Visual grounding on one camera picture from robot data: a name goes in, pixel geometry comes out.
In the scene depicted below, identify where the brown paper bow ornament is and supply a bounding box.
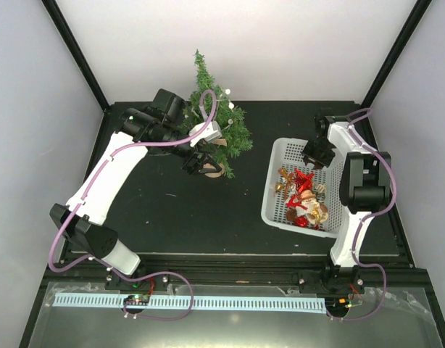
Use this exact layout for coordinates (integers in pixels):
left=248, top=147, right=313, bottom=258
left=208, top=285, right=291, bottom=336
left=214, top=138, right=228, bottom=146

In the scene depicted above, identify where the white slotted cable duct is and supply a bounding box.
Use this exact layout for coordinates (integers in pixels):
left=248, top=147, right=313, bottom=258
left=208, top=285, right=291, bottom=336
left=52, top=293, right=326, bottom=314

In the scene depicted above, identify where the string of white lights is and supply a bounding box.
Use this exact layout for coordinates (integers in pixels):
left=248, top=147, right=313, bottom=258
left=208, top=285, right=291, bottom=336
left=184, top=88, right=236, bottom=131

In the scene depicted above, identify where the right black frame post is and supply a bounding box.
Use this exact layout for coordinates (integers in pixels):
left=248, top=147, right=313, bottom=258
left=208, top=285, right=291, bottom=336
left=360, top=0, right=432, bottom=108

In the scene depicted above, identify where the small green christmas tree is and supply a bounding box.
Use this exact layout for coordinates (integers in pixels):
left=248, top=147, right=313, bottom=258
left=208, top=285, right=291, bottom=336
left=180, top=51, right=253, bottom=178

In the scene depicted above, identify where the left circuit board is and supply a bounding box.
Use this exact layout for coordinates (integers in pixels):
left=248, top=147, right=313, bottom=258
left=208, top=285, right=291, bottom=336
left=123, top=294, right=149, bottom=306

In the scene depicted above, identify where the white plastic basket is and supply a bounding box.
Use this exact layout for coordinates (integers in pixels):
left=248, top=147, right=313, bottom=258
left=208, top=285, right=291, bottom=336
left=261, top=138, right=344, bottom=239

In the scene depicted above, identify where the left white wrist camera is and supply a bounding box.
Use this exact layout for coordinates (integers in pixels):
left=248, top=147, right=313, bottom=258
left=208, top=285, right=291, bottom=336
left=188, top=121, right=222, bottom=147

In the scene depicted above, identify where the right circuit board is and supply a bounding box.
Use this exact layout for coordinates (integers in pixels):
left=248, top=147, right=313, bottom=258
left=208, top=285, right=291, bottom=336
left=325, top=297, right=353, bottom=308

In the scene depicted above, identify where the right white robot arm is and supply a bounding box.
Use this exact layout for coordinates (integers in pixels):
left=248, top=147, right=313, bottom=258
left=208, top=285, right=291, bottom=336
left=303, top=108, right=396, bottom=292

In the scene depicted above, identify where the left black frame post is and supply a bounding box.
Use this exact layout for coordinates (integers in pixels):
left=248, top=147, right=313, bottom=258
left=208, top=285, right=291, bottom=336
left=41, top=0, right=109, bottom=111

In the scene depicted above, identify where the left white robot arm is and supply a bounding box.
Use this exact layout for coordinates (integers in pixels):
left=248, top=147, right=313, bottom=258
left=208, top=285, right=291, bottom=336
left=48, top=89, right=222, bottom=289

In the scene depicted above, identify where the pile of christmas ornaments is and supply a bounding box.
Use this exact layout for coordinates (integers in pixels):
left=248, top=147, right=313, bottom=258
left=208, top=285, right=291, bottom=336
left=274, top=167, right=329, bottom=230

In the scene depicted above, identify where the circuit board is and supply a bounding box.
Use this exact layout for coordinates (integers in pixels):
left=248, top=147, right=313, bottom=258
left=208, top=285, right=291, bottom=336
left=325, top=297, right=353, bottom=308
left=123, top=294, right=149, bottom=306

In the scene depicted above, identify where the black aluminium rail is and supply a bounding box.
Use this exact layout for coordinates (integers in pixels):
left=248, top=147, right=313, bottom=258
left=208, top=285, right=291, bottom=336
left=45, top=260, right=431, bottom=294

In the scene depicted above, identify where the black frame post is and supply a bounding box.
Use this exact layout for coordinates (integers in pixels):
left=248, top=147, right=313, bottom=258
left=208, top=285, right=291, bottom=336
left=360, top=0, right=432, bottom=108
left=41, top=0, right=109, bottom=111

